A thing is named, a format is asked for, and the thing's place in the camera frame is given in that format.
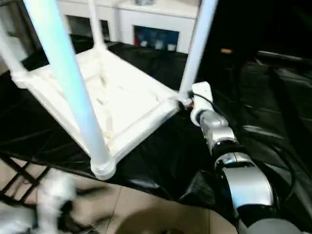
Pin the white plastic table top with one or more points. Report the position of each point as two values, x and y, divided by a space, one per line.
126 92

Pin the white sideboard cabinet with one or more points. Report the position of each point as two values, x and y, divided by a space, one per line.
151 14

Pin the black draped furniture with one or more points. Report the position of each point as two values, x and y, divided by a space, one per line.
263 24

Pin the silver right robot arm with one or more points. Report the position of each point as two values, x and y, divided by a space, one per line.
231 165

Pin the white plastic table leg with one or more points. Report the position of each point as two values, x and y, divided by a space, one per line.
197 48
9 53
96 26
70 85

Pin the small tan label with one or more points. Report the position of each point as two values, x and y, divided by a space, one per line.
226 50

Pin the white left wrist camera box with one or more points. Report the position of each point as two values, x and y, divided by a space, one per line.
56 192

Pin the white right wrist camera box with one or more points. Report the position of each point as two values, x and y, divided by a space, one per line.
202 97

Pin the black plastic mat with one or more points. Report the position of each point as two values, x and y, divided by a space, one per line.
231 97

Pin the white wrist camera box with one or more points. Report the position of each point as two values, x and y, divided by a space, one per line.
202 97
56 192

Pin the red bottle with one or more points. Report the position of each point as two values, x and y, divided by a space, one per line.
138 40

